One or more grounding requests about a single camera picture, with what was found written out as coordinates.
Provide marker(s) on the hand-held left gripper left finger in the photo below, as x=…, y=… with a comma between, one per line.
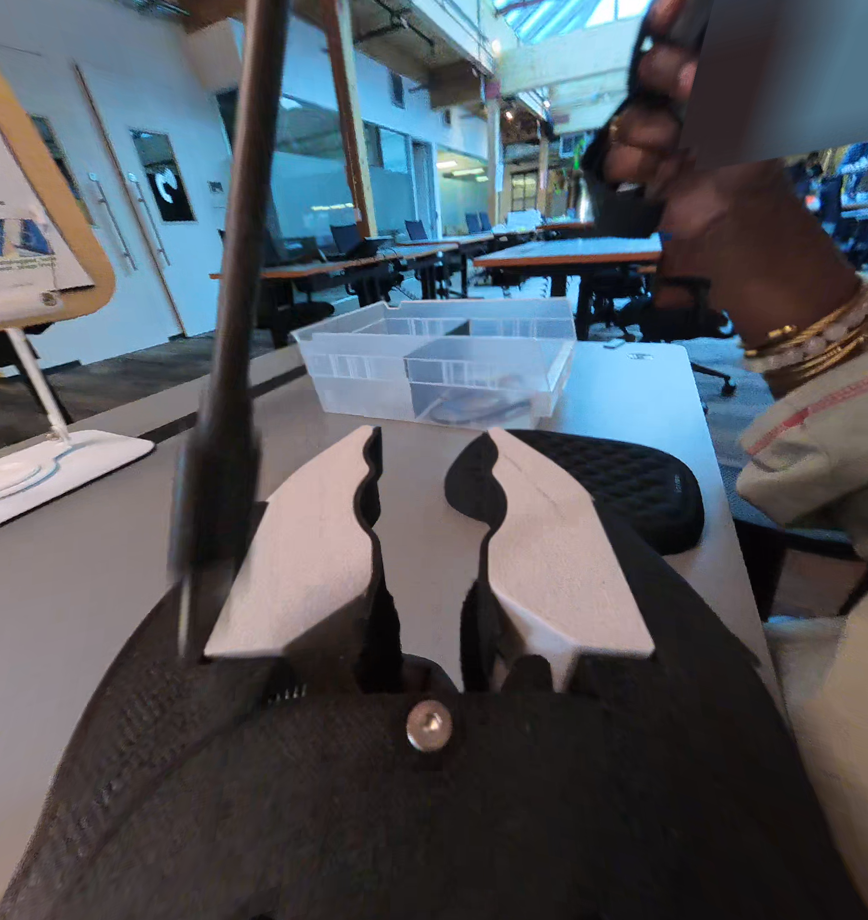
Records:
x=304, y=560

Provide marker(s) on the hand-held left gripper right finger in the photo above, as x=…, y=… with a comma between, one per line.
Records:
x=556, y=568

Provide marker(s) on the clear plastic organizer box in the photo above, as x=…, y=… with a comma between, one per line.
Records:
x=362, y=366

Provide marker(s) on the person's right forearm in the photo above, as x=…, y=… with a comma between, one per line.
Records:
x=829, y=460

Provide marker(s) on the person's right hand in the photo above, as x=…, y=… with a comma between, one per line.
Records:
x=736, y=237

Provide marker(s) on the wood-edged table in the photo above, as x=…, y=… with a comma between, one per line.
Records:
x=333, y=267
x=570, y=251

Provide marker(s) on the black quilted pad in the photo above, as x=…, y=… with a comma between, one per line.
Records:
x=635, y=481

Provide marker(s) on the black divider panel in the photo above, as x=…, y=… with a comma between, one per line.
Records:
x=434, y=374

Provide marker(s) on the white board stand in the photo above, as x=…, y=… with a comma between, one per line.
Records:
x=81, y=460

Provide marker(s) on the wooden column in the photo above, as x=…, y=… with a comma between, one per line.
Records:
x=347, y=108

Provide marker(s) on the person's pale garment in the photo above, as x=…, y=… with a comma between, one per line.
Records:
x=851, y=719

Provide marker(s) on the black phone sign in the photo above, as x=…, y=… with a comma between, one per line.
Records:
x=164, y=180

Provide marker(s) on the instruction poster board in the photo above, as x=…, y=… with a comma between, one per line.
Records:
x=9, y=215

